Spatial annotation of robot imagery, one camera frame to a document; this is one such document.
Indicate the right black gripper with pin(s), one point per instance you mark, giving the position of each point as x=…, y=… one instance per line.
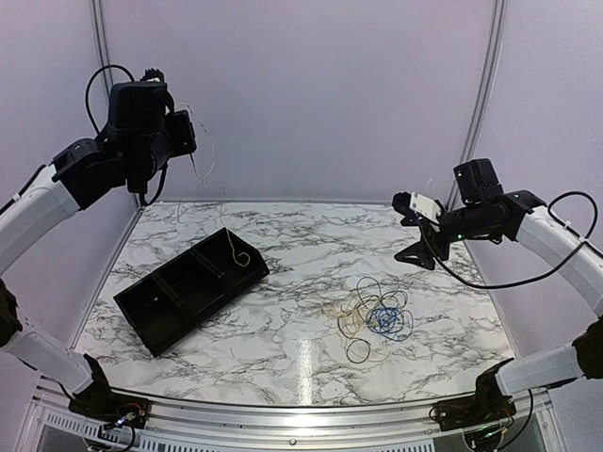
x=425, y=233

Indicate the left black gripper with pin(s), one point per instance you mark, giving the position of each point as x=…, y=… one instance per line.
x=181, y=133

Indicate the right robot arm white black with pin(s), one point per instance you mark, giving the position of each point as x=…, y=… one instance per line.
x=489, y=213

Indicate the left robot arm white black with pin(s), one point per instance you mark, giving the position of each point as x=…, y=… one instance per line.
x=55, y=193

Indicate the black compartment tray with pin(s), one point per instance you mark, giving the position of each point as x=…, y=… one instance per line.
x=167, y=305

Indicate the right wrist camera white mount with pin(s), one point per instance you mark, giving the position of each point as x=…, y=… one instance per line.
x=413, y=207

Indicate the left aluminium corner post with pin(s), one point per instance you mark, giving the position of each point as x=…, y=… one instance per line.
x=120, y=144

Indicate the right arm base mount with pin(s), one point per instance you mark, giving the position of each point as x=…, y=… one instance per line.
x=486, y=404

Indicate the aluminium front frame rail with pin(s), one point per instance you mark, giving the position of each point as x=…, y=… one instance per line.
x=187, y=425

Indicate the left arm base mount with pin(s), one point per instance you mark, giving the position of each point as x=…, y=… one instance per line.
x=116, y=409

